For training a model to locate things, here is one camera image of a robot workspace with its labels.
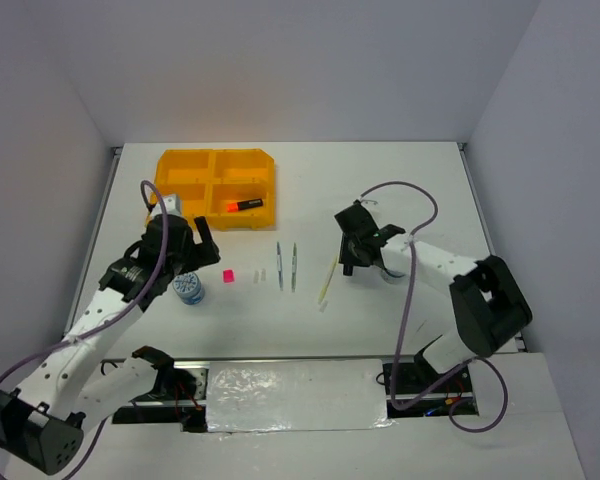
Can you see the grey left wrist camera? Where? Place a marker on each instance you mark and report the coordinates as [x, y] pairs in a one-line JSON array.
[[172, 205]]

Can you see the silver foil panel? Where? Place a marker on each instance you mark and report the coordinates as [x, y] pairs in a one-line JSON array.
[[308, 395]]

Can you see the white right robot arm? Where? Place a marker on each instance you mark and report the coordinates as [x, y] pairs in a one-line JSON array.
[[489, 309]]

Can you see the yellow clear pen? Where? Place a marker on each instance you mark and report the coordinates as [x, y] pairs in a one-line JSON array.
[[327, 281]]

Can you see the orange four-compartment plastic bin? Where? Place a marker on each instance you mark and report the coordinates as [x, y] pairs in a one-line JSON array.
[[206, 180]]

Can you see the pink marker cap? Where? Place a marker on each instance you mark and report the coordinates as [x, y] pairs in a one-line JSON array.
[[228, 276]]

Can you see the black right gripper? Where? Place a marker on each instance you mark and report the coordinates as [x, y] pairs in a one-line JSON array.
[[346, 257]]

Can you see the blue white tape roll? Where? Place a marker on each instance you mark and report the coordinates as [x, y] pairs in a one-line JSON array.
[[392, 277], [188, 288]]

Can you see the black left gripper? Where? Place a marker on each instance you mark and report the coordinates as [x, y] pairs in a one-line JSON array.
[[203, 254]]

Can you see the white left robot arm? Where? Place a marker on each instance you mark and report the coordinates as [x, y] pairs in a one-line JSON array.
[[43, 420]]

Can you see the black orange-tip highlighter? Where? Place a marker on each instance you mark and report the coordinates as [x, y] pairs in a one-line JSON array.
[[244, 205]]

